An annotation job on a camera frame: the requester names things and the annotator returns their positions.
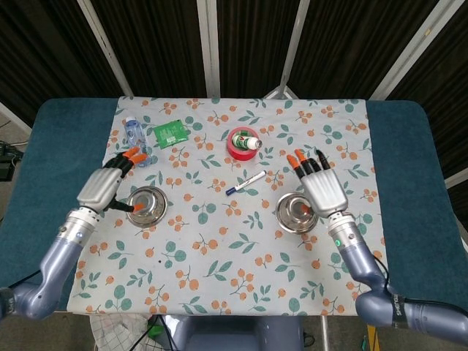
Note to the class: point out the floral tablecloth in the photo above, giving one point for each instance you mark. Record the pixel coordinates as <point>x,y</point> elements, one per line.
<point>219,204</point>

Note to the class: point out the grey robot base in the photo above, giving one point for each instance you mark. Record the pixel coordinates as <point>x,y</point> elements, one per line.
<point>226,334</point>

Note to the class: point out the small green object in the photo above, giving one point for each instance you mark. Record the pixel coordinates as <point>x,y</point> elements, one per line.
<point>155,331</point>

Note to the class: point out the white glue bottle green label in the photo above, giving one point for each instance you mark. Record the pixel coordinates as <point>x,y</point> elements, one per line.
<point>250,142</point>

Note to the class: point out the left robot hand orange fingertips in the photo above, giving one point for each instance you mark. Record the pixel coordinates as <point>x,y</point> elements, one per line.
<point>98,186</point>

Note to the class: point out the green foil packet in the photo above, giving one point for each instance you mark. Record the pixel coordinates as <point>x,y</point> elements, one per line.
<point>170,133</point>

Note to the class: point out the white floor frame bar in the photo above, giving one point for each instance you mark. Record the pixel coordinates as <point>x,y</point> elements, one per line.
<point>14,116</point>
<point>457,179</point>

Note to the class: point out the white checkered cloth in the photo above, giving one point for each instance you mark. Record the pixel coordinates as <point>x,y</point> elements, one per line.
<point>109,332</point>

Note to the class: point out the clear plastic water bottle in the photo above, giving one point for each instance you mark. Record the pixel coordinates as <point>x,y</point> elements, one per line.
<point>133,133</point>

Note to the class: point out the black floor power strip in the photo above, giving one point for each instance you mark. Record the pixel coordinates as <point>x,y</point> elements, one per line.
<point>7,170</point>

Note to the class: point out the red tape roll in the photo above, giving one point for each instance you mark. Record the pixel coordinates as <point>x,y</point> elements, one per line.
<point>237,153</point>

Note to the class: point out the white marker blue cap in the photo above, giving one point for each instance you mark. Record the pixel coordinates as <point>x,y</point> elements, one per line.
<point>245,183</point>

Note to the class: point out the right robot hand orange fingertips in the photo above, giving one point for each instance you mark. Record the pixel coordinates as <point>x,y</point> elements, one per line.
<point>323,190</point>

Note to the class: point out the white table leg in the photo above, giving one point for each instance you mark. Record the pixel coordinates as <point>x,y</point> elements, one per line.
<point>324,332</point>

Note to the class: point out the white screen frame post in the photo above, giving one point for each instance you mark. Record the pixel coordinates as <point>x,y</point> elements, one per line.
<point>295,40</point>
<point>208,47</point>
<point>105,47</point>
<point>411,47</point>

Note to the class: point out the teal table cover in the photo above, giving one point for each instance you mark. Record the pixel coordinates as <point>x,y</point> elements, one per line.
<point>55,153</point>

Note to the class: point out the steel bowl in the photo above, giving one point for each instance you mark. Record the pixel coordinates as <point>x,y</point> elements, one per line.
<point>292,215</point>
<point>151,214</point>

